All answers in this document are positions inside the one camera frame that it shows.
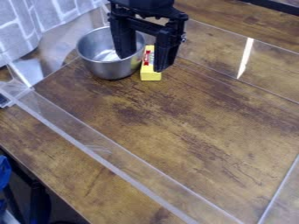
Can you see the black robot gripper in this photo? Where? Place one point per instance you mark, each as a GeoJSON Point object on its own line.
{"type": "Point", "coordinates": [153, 17]}

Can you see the yellow butter block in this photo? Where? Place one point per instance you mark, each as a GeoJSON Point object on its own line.
{"type": "Point", "coordinates": [147, 70]}

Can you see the stainless steel bowl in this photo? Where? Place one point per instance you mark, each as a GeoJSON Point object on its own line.
{"type": "Point", "coordinates": [96, 50]}

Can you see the grey brick pattern cloth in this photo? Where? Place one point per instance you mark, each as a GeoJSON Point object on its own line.
{"type": "Point", "coordinates": [25, 19]}

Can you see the blue object at table edge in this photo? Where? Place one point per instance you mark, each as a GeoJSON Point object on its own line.
{"type": "Point", "coordinates": [5, 171]}

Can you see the black table leg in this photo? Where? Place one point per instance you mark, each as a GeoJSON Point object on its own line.
{"type": "Point", "coordinates": [40, 204]}

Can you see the clear acrylic enclosure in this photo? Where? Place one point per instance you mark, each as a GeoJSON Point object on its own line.
{"type": "Point", "coordinates": [196, 149]}

